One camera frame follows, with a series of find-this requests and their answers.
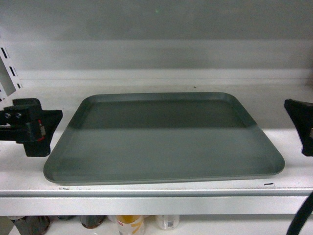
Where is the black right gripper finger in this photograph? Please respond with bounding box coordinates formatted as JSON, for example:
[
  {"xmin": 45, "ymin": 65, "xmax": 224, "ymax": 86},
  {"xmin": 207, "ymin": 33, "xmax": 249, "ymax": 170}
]
[{"xmin": 284, "ymin": 99, "xmax": 313, "ymax": 156}]

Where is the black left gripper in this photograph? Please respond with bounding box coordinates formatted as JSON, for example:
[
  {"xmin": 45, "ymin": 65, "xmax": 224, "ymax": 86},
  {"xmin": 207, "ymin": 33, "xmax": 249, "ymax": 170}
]
[{"xmin": 0, "ymin": 98, "xmax": 63, "ymax": 157}]

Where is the grey silver tray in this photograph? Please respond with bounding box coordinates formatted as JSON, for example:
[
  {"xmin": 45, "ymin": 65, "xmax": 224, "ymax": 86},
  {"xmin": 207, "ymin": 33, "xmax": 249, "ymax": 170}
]
[{"xmin": 43, "ymin": 92, "xmax": 285, "ymax": 186}]

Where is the white slotted shelf upright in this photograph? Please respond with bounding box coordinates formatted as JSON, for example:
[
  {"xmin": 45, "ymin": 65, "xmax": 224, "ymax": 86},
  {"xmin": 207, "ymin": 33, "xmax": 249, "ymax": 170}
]
[{"xmin": 0, "ymin": 29, "xmax": 22, "ymax": 101}]

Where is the dark drink bottle front left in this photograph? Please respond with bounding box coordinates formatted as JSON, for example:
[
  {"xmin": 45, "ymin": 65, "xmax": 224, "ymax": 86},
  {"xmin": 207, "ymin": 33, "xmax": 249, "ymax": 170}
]
[{"xmin": 7, "ymin": 216, "xmax": 50, "ymax": 235}]

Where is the dark drink bottle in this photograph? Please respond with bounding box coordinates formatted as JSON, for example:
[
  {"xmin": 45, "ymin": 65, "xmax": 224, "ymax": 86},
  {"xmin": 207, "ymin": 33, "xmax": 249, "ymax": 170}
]
[
  {"xmin": 79, "ymin": 215, "xmax": 105, "ymax": 229},
  {"xmin": 7, "ymin": 216, "xmax": 50, "ymax": 235}
]

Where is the dark drink bottle middle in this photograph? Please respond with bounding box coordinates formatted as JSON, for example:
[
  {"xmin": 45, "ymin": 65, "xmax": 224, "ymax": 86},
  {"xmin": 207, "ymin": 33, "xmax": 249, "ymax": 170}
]
[{"xmin": 79, "ymin": 215, "xmax": 105, "ymax": 229}]

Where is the orange juice bottle front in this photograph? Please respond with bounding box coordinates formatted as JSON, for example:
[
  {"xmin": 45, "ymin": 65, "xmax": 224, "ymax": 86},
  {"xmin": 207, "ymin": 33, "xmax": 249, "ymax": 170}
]
[{"xmin": 115, "ymin": 215, "xmax": 145, "ymax": 235}]

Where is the yellow juice bottle right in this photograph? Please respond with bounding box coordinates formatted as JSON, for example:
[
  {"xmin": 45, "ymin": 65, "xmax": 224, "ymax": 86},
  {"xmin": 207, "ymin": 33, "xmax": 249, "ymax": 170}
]
[{"xmin": 156, "ymin": 215, "xmax": 180, "ymax": 230}]

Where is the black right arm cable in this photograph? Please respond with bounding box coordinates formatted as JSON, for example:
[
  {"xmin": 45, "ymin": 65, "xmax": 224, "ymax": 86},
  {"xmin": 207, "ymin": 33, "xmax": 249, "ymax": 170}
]
[{"xmin": 288, "ymin": 192, "xmax": 313, "ymax": 235}]

